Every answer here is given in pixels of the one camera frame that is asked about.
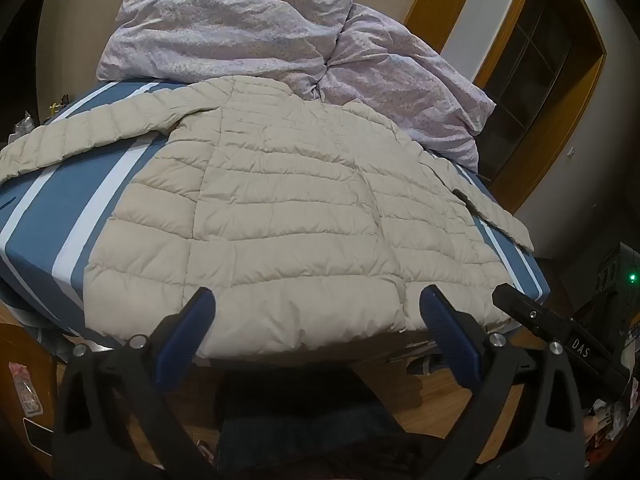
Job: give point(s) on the pale floral duvet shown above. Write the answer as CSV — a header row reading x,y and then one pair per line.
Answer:
x,y
225,35

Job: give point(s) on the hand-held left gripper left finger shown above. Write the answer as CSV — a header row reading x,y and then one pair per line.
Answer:
x,y
187,331

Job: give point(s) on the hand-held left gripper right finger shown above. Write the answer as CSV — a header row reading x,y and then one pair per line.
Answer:
x,y
445,331

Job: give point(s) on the wooden bedside cabinet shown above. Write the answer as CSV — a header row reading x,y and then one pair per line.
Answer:
x,y
12,440

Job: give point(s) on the blue white striped bed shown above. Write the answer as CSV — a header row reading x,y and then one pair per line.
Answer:
x,y
75,195

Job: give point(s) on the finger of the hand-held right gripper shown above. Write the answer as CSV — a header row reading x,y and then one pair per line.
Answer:
x,y
531,313

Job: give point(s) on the dark panelled door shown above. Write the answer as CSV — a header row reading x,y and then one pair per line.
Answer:
x,y
530,85

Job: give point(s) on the beige quilted puffer jacket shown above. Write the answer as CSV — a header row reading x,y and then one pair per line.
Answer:
x,y
300,210

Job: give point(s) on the pink plastic packet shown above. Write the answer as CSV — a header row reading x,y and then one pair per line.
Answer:
x,y
25,387

